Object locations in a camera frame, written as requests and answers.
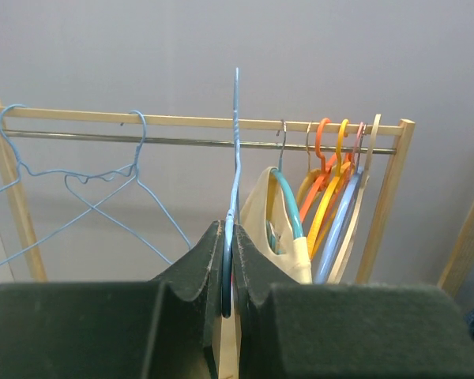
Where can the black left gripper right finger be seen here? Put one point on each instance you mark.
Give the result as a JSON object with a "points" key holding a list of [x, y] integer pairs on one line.
{"points": [[294, 330]]}

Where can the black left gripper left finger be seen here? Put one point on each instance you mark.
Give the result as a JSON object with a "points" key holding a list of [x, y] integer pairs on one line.
{"points": [[166, 327]]}

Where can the teal plastic hanger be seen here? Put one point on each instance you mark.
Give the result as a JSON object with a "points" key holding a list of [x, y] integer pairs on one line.
{"points": [[289, 199]]}

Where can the beige garment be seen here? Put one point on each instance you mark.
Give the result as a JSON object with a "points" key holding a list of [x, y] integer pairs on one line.
{"points": [[270, 217]]}

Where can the light blue wire hanger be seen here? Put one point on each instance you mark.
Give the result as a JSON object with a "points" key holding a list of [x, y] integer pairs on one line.
{"points": [[134, 181], [23, 185], [233, 211]]}

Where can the beige plastic hanger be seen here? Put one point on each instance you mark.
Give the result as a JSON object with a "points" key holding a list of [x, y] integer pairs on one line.
{"points": [[359, 205]]}

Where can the orange plastic hangers bunch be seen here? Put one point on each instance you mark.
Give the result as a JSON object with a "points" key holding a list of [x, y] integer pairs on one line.
{"points": [[331, 190]]}

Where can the wooden clothes rack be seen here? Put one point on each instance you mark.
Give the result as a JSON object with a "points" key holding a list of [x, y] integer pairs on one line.
{"points": [[402, 139], [461, 258]]}

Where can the right wooden clothes rack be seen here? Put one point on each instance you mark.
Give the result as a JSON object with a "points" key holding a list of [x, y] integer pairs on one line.
{"points": [[461, 258]]}

